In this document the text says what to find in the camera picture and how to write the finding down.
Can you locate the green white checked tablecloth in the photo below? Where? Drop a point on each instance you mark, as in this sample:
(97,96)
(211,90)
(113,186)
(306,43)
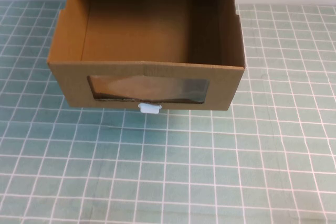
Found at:
(168,169)

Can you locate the cardboard drawer with window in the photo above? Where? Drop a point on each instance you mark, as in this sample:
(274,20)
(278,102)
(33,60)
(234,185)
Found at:
(118,87)

